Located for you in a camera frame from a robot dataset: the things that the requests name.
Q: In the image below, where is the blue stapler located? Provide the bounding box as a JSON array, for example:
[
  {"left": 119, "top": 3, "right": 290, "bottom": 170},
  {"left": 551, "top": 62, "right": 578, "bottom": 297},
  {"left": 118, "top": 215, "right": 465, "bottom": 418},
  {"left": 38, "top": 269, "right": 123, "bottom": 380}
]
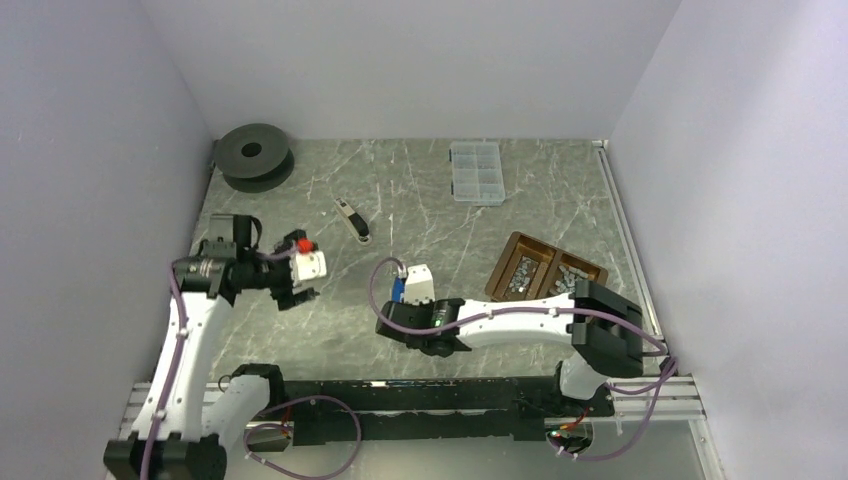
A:
[{"left": 391, "top": 277, "right": 406, "bottom": 303}]

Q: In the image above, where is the black beige stapler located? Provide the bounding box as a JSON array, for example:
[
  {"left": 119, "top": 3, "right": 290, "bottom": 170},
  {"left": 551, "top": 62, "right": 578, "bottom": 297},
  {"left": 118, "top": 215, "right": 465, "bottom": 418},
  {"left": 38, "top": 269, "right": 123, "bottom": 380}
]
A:
[{"left": 334, "top": 197, "right": 372, "bottom": 245}]

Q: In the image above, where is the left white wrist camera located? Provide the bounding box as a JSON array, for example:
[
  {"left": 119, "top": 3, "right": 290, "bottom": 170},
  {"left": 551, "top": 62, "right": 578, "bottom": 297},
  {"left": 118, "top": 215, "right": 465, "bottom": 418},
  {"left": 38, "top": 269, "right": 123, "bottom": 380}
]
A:
[{"left": 289, "top": 238, "right": 327, "bottom": 286}]

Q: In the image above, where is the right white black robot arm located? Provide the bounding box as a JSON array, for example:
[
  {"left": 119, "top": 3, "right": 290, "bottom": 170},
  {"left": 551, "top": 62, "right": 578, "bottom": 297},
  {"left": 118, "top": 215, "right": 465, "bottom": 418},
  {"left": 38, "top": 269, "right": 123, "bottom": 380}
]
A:
[{"left": 372, "top": 280, "right": 644, "bottom": 415}]

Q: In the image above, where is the clear plastic organizer box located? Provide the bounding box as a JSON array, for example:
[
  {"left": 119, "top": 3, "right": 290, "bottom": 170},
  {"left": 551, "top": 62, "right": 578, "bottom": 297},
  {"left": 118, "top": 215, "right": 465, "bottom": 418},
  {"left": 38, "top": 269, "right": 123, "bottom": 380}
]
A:
[{"left": 449, "top": 141, "right": 506, "bottom": 207}]

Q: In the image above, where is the brown staple tray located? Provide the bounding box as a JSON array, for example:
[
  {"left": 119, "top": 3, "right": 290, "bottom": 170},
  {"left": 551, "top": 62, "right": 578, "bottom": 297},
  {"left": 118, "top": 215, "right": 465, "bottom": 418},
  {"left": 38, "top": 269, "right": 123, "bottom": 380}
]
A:
[{"left": 484, "top": 231, "right": 608, "bottom": 302}]

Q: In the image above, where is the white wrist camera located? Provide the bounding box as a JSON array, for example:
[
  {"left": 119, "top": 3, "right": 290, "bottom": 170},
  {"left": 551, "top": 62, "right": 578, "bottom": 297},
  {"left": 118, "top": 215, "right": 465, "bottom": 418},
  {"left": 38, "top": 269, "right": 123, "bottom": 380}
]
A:
[
  {"left": 402, "top": 264, "right": 435, "bottom": 305},
  {"left": 289, "top": 238, "right": 327, "bottom": 286}
]

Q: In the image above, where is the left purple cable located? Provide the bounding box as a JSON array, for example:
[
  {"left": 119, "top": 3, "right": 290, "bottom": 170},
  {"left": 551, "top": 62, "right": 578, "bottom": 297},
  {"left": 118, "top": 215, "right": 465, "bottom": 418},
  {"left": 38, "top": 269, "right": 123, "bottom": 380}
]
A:
[{"left": 139, "top": 241, "right": 362, "bottom": 480}]

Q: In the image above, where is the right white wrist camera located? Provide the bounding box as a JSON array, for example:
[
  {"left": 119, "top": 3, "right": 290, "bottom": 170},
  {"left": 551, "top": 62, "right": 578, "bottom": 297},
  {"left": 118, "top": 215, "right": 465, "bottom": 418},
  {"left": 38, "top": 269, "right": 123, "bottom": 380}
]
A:
[{"left": 402, "top": 264, "right": 435, "bottom": 305}]

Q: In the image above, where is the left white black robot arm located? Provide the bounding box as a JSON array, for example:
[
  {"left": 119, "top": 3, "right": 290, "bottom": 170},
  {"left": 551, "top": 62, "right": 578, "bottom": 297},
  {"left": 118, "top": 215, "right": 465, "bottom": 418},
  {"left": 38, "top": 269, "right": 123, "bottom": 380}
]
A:
[{"left": 103, "top": 214, "right": 327, "bottom": 479}]

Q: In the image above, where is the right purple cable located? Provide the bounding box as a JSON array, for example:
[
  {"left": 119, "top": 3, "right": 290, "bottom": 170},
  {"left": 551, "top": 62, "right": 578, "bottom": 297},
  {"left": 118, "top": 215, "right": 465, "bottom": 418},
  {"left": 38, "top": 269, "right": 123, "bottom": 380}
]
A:
[{"left": 368, "top": 256, "right": 680, "bottom": 464}]

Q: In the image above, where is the aluminium frame rail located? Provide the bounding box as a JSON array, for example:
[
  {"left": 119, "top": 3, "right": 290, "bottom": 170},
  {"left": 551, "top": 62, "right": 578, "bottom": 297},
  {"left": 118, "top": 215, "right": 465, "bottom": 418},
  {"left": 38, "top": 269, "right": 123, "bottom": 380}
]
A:
[{"left": 118, "top": 377, "right": 707, "bottom": 438}]

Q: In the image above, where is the purple cable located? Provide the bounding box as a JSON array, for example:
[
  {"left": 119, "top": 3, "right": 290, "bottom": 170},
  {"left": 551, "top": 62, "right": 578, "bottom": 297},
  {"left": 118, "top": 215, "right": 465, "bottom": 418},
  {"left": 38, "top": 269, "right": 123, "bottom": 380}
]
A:
[
  {"left": 368, "top": 256, "right": 680, "bottom": 464},
  {"left": 139, "top": 241, "right": 362, "bottom": 480}
]

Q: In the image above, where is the black filament spool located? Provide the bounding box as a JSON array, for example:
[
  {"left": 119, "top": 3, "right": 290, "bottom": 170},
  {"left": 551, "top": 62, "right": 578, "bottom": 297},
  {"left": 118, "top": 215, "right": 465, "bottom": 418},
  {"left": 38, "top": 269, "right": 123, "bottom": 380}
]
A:
[{"left": 211, "top": 123, "right": 295, "bottom": 193}]

